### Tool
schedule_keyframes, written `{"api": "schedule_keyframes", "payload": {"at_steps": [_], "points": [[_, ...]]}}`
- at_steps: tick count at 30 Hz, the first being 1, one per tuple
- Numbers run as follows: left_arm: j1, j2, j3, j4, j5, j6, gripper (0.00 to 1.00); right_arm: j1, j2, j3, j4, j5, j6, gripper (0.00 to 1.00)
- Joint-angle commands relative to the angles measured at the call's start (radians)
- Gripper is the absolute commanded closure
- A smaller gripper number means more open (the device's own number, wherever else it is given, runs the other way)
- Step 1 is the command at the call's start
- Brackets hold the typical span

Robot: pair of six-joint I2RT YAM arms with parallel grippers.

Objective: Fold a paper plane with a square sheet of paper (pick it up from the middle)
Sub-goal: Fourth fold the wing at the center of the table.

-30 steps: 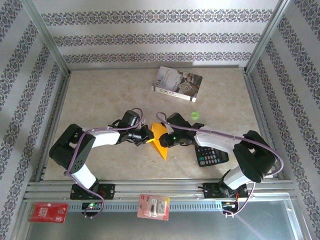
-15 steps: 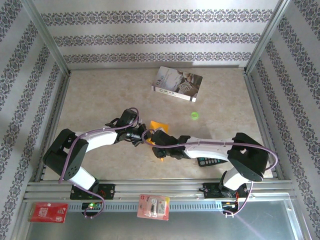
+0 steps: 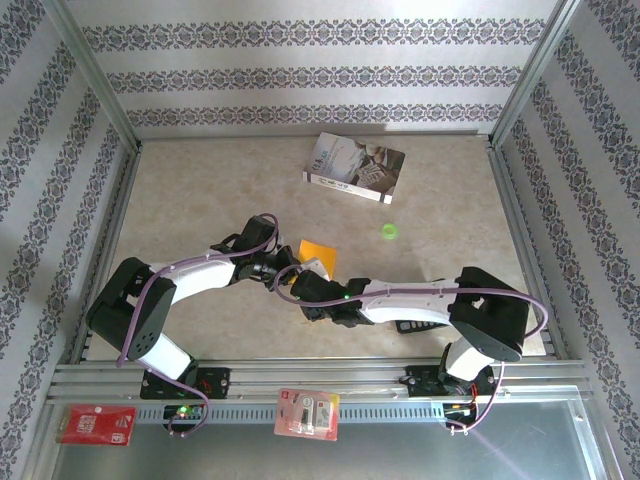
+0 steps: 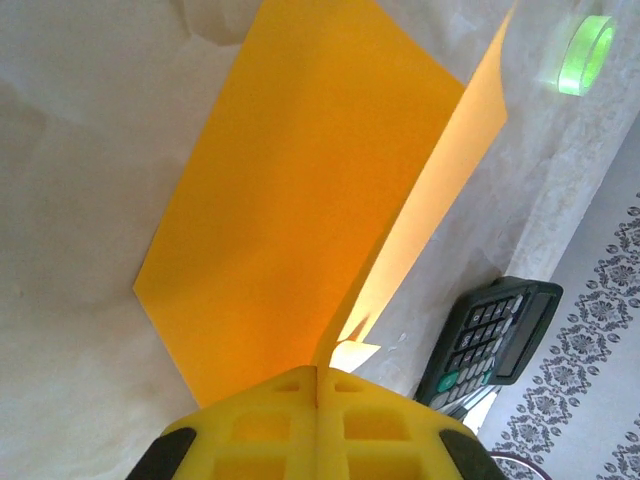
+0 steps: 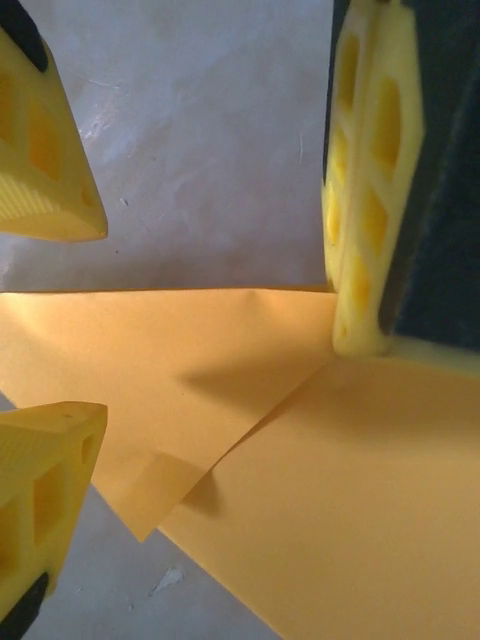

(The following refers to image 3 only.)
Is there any aluminium frame post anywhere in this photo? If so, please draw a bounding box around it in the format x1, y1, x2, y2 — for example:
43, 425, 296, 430
42, 0, 144, 151
489, 0, 586, 146

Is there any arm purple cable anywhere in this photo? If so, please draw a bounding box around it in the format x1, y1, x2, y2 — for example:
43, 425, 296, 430
273, 264, 549, 436
115, 213, 280, 439

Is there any red card package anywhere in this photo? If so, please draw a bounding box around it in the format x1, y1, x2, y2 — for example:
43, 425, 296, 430
55, 404, 137, 448

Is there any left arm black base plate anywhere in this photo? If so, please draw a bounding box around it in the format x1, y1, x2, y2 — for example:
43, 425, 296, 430
139, 367, 232, 401

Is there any sheet metal tray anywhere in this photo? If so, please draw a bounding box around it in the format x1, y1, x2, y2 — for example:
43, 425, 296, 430
29, 399, 609, 480

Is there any paperback book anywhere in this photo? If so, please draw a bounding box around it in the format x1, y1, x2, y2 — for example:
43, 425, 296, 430
302, 131, 407, 205

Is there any orange paper sheet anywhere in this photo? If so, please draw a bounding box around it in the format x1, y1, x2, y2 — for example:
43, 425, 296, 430
297, 239, 338, 282

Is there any slotted grey cable duct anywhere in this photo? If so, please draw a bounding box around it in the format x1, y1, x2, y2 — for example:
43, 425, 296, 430
134, 402, 451, 425

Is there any black desk calculator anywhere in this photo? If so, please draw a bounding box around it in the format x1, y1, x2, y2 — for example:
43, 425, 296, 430
396, 319, 454, 335

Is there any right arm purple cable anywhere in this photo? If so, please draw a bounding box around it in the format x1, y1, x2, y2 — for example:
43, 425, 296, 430
273, 264, 549, 436

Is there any long aluminium mounting rail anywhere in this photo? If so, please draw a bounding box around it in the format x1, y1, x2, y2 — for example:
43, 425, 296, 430
47, 358, 594, 404

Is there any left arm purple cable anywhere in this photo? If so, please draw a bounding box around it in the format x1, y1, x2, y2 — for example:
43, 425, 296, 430
115, 213, 280, 439

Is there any pink blister pack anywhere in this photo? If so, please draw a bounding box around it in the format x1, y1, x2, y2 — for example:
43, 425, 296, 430
273, 388, 341, 442

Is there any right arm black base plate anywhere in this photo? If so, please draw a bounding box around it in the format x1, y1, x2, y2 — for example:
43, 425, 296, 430
404, 364, 499, 400

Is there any aluminium side rail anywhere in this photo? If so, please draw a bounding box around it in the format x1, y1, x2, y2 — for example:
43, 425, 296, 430
69, 144, 144, 364
487, 142, 569, 359

